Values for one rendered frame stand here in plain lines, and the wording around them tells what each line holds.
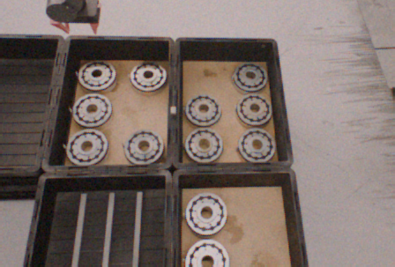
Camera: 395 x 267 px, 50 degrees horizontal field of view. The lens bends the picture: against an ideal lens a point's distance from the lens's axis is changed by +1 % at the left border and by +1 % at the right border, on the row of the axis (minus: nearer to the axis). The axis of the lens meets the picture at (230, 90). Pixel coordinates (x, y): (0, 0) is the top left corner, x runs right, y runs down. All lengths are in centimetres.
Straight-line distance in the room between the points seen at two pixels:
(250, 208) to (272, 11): 80
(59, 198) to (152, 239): 25
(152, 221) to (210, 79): 44
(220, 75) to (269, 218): 44
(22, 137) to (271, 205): 68
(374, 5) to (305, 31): 127
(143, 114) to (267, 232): 46
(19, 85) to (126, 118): 32
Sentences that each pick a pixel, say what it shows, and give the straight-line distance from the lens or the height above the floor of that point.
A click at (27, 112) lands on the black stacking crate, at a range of 128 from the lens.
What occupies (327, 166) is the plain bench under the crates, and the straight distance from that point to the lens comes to 135.
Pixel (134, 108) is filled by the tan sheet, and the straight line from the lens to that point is 122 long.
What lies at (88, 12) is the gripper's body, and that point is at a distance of 101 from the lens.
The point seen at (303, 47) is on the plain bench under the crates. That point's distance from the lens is 156.
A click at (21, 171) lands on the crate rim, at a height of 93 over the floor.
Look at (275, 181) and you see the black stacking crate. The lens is 112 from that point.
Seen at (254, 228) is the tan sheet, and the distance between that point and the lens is 111.
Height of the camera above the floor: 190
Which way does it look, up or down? 59 degrees down
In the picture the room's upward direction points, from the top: 10 degrees clockwise
